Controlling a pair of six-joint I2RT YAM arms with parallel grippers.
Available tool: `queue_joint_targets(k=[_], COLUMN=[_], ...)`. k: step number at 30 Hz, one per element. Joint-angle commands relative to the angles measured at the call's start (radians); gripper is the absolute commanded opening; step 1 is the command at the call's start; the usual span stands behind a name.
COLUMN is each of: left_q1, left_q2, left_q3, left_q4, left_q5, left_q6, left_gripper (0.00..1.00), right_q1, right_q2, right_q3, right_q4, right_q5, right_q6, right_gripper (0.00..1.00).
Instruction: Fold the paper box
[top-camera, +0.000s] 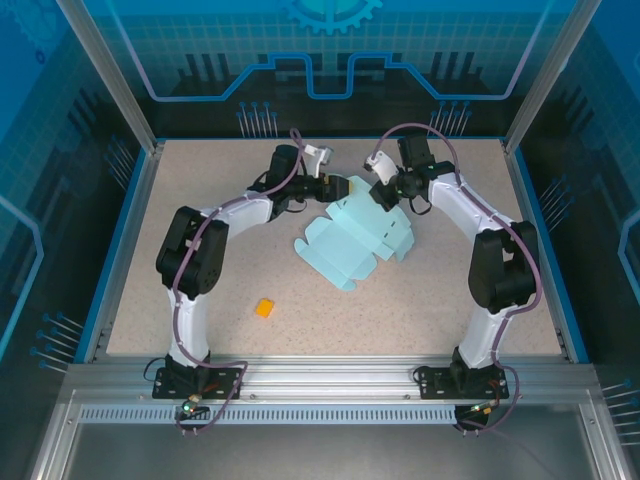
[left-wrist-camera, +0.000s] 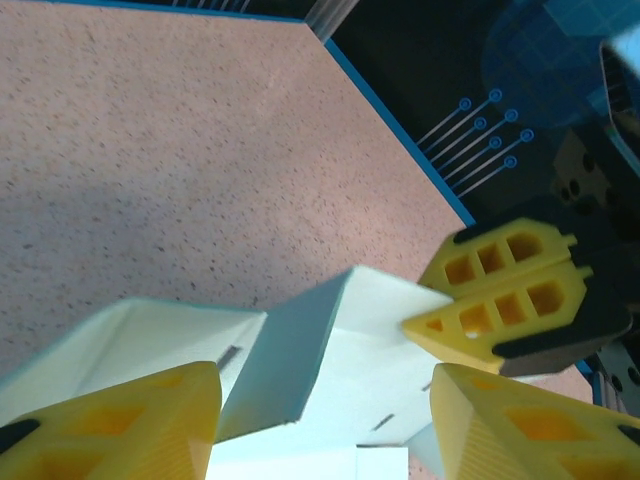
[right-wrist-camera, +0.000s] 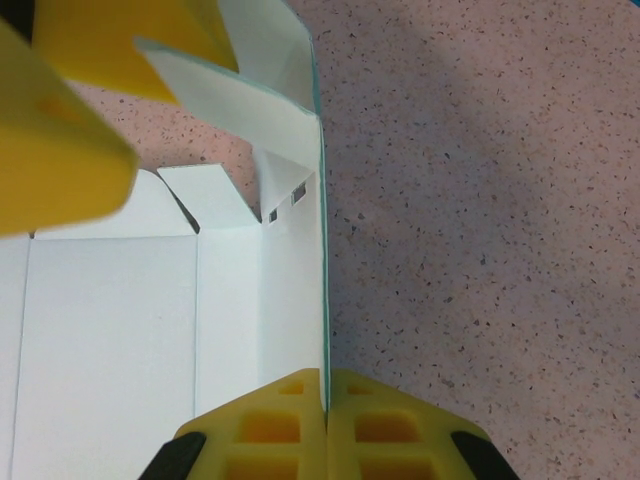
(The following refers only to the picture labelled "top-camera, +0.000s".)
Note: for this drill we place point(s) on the light blue paper box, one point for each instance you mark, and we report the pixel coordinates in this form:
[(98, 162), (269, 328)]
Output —
[(350, 240)]

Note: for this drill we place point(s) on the small orange block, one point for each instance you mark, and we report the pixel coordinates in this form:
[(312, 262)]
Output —
[(264, 308)]

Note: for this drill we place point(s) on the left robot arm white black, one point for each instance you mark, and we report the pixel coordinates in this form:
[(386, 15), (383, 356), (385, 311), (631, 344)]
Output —
[(200, 260)]

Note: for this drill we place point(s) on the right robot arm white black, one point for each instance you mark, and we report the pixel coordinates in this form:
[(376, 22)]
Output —
[(500, 270)]

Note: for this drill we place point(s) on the grey metal shelf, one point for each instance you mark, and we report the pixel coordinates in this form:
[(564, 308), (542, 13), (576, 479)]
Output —
[(325, 450)]

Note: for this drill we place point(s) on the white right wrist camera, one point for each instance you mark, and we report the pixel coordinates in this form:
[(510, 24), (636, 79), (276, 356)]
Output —
[(382, 167)]

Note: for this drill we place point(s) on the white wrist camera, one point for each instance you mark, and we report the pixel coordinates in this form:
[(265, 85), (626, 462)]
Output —
[(316, 156), (382, 167)]

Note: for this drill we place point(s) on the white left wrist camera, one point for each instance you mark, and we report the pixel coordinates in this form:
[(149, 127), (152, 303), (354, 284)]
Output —
[(316, 156)]

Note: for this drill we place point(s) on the aluminium frame post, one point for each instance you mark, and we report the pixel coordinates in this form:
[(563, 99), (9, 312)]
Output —
[(110, 75), (550, 75)]

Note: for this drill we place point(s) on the aluminium mounting rail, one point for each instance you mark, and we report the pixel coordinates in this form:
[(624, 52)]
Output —
[(325, 375)]

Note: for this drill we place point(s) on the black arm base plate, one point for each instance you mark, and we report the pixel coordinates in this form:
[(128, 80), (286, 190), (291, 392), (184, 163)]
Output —
[(162, 392), (430, 387)]

